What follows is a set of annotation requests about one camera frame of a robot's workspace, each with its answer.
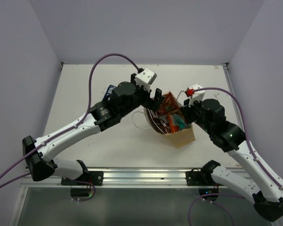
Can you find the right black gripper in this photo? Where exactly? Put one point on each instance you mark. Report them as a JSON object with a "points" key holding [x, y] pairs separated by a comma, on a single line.
{"points": [[186, 110]]}

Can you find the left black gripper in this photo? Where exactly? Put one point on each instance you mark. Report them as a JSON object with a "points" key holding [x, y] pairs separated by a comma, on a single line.
{"points": [[149, 102]]}

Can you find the small red snack packet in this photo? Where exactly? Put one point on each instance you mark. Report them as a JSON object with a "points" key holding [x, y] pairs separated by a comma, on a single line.
{"points": [[169, 104]]}

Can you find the red Doritos chip bag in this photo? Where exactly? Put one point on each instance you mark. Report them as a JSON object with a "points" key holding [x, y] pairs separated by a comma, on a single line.
{"points": [[160, 120]]}

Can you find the brown paper bag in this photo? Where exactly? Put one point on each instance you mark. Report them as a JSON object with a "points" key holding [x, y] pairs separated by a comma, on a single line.
{"points": [[182, 137]]}

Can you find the teal Fox's candy bag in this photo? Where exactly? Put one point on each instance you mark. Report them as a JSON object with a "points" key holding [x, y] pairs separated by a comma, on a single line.
{"points": [[179, 122]]}

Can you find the brown chip bag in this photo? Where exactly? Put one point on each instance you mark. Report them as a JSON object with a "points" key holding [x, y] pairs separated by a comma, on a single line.
{"points": [[151, 123]]}

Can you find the orange snack packet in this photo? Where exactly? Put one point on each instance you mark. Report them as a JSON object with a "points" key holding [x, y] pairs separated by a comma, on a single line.
{"points": [[173, 123]]}

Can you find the blue snack bag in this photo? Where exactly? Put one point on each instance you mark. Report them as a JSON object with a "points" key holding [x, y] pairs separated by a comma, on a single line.
{"points": [[109, 90]]}

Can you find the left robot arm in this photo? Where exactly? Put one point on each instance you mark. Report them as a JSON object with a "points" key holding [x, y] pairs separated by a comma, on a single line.
{"points": [[41, 153]]}

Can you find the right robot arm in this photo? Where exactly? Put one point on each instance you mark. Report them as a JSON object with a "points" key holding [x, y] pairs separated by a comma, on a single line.
{"points": [[265, 189]]}

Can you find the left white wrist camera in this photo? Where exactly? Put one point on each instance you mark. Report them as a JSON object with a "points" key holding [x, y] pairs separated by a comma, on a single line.
{"points": [[145, 79]]}

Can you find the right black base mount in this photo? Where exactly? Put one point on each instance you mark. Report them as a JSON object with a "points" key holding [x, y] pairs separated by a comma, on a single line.
{"points": [[203, 181]]}

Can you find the aluminium front rail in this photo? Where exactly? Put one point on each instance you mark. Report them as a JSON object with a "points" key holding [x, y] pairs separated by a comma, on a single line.
{"points": [[133, 178]]}

